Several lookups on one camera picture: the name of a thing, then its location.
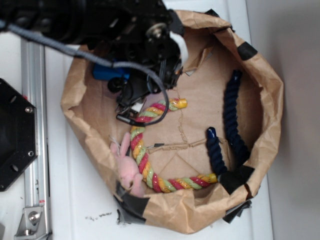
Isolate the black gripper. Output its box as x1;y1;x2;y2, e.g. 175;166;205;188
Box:
107;0;188;105

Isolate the blue wooden block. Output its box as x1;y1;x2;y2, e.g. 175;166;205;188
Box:
92;63;131;81

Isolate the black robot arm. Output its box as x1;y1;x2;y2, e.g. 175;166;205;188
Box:
0;0;187;89

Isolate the pink plush bunny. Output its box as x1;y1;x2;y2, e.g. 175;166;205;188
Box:
110;132;145;198

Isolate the brown paper bag bin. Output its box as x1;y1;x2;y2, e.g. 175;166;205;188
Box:
61;10;284;234

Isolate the navy blue rope toy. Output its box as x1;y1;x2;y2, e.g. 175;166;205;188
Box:
206;70;251;176

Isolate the aluminium extrusion rail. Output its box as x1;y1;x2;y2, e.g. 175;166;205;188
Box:
19;37;52;240

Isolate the multicolour twisted rope toy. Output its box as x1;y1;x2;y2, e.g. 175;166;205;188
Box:
130;98;218;193

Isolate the grey braided cable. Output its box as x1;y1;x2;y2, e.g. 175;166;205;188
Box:
0;19;169;126

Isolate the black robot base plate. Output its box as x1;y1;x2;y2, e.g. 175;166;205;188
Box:
0;79;37;192

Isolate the metal corner bracket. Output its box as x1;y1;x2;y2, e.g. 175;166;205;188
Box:
14;206;47;240

